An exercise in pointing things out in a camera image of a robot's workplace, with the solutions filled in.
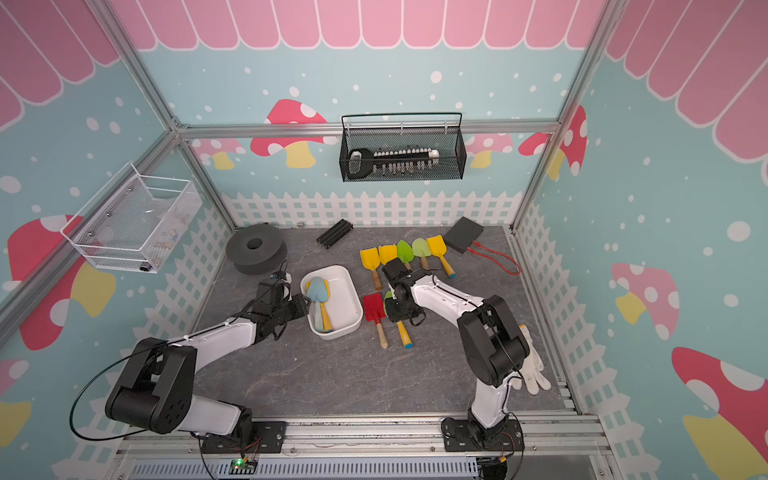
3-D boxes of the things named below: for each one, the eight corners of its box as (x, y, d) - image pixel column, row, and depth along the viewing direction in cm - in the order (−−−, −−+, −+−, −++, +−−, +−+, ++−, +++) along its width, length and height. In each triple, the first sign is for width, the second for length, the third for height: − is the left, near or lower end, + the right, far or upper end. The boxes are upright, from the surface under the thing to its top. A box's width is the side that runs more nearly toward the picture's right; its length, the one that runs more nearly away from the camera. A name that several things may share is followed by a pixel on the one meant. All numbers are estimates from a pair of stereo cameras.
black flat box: (442, 242, 119) (443, 238, 117) (462, 220, 127) (463, 215, 125) (463, 254, 115) (464, 249, 113) (482, 230, 123) (484, 226, 121)
